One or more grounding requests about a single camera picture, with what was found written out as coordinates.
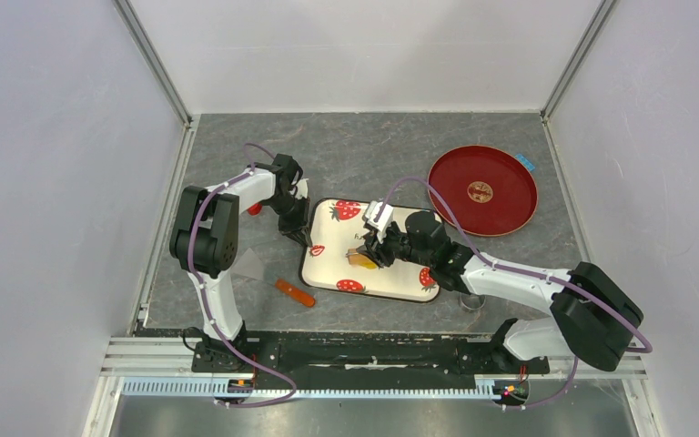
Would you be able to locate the small blue plastic piece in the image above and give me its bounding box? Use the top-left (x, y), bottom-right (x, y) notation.
top-left (514, 154), bottom-right (536, 172)

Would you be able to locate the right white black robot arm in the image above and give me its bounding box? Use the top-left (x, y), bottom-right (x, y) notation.
top-left (358, 203), bottom-right (643, 371)

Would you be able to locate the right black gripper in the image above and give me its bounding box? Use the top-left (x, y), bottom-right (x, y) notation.
top-left (359, 226), bottom-right (431, 274)

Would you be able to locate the round red plate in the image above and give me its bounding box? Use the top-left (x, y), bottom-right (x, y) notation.
top-left (428, 145), bottom-right (539, 237)

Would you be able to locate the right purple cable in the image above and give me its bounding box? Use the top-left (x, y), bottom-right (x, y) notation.
top-left (380, 176), bottom-right (654, 412)

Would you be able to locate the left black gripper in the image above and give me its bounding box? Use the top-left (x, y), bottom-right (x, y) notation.
top-left (263, 193), bottom-right (309, 248)

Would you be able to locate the wooden dough roller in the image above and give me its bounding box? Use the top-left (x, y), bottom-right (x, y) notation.
top-left (345, 249), bottom-right (368, 266)

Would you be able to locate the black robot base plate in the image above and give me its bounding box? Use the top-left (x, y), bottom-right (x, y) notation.
top-left (184, 330), bottom-right (550, 391)

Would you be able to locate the small red cap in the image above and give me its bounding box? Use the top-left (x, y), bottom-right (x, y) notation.
top-left (247, 203), bottom-right (262, 216)

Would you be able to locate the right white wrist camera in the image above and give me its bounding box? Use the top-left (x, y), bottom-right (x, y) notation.
top-left (362, 200), bottom-right (394, 234)

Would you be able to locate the yellow dough piece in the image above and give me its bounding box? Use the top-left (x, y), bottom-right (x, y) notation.
top-left (351, 258), bottom-right (378, 269)

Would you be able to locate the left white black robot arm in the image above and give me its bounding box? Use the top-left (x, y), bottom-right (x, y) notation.
top-left (168, 154), bottom-right (312, 371)

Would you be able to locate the orange handled metal scraper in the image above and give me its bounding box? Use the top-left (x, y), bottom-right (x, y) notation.
top-left (231, 249), bottom-right (317, 308)

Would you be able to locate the aluminium frame rail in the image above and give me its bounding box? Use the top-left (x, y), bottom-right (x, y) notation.
top-left (100, 338), bottom-right (648, 381)

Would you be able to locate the white strawberry print tray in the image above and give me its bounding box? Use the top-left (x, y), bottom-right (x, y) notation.
top-left (299, 198), bottom-right (441, 303)

